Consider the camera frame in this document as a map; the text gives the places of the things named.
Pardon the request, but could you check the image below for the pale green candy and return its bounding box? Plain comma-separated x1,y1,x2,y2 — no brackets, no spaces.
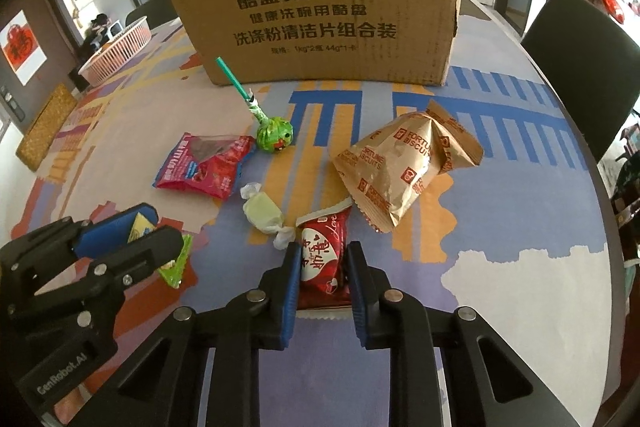
240,182,293,251

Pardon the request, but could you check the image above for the red door poster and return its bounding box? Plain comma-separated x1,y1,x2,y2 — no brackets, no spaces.
0,10,47,85

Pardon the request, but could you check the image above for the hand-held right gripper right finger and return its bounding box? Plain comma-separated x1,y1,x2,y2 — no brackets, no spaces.
345,241,566,427

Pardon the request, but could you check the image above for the red packet with white heart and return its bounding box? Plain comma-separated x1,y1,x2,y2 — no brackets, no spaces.
296,202,353,319

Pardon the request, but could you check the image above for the tan biscuit packet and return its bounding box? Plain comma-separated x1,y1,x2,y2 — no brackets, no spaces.
332,101,485,234

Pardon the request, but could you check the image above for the woven tissue box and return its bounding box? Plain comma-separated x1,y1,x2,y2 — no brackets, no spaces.
15,86,79,172

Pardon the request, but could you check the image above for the white plastic basket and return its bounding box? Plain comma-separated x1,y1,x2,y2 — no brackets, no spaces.
78,17,153,86

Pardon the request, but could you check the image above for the colourful patterned table mat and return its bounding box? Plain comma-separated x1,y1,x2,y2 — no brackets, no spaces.
0,7,617,427

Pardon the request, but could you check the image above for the pink packet with dark window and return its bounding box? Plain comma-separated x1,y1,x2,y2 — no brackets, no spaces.
151,133,257,201

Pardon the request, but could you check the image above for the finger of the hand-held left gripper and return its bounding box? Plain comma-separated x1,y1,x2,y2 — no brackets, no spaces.
72,202,160,259
86,226,185,291

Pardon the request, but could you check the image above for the black chair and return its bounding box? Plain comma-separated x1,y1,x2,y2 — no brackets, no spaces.
124,0,176,28
520,0,640,165

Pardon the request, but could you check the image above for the brown entrance door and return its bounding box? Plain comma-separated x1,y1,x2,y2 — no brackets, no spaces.
0,0,87,138

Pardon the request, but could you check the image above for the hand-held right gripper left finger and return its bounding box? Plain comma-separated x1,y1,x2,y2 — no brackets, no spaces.
80,249,306,427

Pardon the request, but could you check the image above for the green and yellow packet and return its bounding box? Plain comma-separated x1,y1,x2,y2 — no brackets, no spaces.
127,214,194,289

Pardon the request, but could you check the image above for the green lollipop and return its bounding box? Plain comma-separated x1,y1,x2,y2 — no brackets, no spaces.
215,56,295,154

